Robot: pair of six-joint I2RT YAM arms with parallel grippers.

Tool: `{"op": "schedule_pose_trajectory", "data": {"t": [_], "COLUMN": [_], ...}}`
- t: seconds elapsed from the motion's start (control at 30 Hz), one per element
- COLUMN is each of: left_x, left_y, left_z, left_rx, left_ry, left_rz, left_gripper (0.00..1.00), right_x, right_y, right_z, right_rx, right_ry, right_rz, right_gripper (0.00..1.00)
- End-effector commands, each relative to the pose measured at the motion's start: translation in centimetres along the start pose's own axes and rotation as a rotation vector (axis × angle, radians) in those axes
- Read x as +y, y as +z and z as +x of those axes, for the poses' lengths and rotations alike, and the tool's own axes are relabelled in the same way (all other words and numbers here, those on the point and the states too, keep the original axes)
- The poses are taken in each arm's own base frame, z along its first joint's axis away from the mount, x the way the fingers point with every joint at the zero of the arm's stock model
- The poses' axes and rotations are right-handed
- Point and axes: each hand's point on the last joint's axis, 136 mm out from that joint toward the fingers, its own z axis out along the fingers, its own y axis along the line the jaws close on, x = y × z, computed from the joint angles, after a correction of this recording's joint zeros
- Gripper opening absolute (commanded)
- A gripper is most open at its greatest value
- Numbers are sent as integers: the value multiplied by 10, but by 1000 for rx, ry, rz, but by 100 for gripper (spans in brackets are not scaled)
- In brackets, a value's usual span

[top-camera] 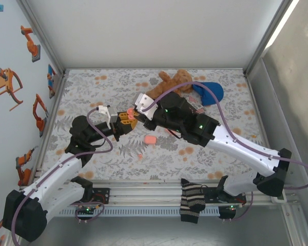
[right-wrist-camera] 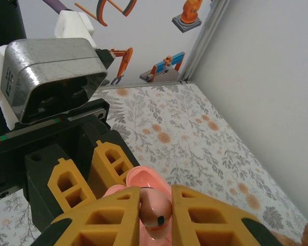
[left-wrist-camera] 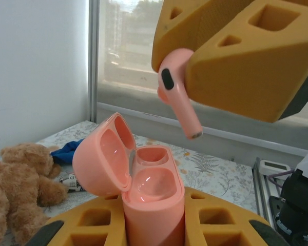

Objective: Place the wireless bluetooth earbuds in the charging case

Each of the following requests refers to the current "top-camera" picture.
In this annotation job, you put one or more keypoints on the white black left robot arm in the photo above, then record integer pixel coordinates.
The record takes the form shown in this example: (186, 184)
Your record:
(54, 174)

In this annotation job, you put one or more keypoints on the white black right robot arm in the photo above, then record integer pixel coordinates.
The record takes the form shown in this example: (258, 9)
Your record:
(241, 148)

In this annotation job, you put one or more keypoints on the red white striped packet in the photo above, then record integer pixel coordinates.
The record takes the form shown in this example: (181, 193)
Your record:
(199, 107)

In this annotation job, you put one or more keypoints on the floral patterned table mat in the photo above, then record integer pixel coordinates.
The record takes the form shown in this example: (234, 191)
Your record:
(123, 84)

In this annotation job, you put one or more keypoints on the brown teddy bear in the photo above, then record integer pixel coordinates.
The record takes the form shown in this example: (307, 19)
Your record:
(182, 77)

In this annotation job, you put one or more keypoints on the blue knitted cap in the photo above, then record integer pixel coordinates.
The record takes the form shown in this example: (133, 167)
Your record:
(213, 94)

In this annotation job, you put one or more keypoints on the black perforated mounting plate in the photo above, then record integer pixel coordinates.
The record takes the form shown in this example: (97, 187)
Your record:
(106, 192)
(210, 194)

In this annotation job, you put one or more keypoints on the small green-lit circuit board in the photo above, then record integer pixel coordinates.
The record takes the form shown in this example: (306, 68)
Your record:
(231, 208)
(87, 210)

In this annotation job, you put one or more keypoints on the black beige striped sock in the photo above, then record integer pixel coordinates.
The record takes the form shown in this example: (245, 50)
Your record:
(192, 200)

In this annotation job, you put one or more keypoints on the white digital timer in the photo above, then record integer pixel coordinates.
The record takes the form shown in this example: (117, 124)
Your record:
(278, 200)

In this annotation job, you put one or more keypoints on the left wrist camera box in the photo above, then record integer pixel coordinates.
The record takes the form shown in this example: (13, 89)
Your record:
(113, 115)

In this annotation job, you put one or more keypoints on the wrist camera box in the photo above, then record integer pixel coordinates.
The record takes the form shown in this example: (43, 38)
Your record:
(113, 115)
(143, 102)

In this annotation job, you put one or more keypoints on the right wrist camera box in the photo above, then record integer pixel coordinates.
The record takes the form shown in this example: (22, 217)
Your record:
(143, 102)

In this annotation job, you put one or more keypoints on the thin aluminium frame rail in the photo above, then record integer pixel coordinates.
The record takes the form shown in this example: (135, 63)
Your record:
(154, 69)

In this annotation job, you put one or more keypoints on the blue orange machine wall sticker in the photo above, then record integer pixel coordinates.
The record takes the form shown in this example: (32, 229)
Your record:
(51, 79)

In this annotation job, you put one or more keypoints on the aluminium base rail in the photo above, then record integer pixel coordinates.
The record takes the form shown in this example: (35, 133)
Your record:
(149, 192)

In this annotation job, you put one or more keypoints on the orange grey gripper wall sticker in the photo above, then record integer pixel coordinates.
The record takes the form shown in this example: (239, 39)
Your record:
(6, 82)

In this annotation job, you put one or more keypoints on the aluminium frame post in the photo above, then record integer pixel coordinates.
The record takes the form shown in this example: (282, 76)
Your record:
(296, 225)
(44, 38)
(268, 38)

